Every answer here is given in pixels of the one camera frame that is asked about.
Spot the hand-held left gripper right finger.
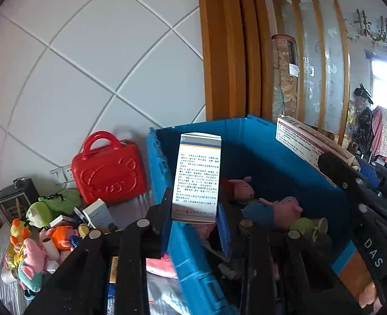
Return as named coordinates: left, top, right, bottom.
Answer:
left=210, top=203, right=364, bottom=315

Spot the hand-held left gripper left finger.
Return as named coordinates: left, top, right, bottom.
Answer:
left=23, top=187, right=174, bottom=315

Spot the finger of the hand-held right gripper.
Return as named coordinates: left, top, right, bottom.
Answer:
left=357, top=157, right=387, bottom=204
left=317, top=153, right=387, bottom=227

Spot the pink white medicine box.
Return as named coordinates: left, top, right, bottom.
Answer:
left=275, top=115, right=361, bottom=171

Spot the blue plastic crate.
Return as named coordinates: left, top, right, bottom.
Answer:
left=147, top=115, right=361, bottom=315

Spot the person's right hand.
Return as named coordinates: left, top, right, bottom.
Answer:
left=359, top=280, right=379, bottom=307

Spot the pig plush red dress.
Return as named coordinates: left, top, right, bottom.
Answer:
left=220, top=176, right=256, bottom=204

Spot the red packet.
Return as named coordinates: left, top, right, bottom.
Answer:
left=146, top=258, right=178, bottom=278

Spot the black hanging garment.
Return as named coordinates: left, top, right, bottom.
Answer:
left=354, top=83, right=374, bottom=151

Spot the pig plush blue dress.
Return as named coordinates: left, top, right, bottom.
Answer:
left=243, top=196, right=304, bottom=232

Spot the olive green plush toy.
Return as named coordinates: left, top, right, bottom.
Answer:
left=290, top=217, right=328, bottom=242

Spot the white grey carton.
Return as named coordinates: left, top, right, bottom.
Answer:
left=82, top=198, right=115, bottom=230

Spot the red toy suitcase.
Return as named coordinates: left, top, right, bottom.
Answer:
left=72, top=130, right=148, bottom=206

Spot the brown patterned rolled carpet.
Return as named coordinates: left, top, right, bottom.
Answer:
left=271, top=34, right=300, bottom=125

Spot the flat white box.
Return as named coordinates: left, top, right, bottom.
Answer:
left=49, top=215, right=76, bottom=227

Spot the orange plush toy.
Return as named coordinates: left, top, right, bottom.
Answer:
left=51, top=225, right=74, bottom=251

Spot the wooden partition frosted glass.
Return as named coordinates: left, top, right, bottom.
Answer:
left=266, top=0, right=351, bottom=148

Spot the pink white bottle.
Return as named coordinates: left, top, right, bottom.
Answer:
left=43, top=236, right=61, bottom=261

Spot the pig plush teal dress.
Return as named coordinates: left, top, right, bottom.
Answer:
left=17, top=238, right=50, bottom=301

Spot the hanging vine decoration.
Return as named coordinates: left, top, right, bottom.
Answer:
left=344, top=8, right=387, bottom=48

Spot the orange yellow duck plush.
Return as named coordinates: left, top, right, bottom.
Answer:
left=9, top=218, right=32, bottom=246

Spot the dark framed box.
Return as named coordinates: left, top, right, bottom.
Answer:
left=0, top=177, right=40, bottom=225

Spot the wooden pillar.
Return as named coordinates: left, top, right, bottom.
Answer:
left=197, top=0, right=273, bottom=122

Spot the white wall socket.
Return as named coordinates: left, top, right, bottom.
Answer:
left=49, top=164, right=74, bottom=184

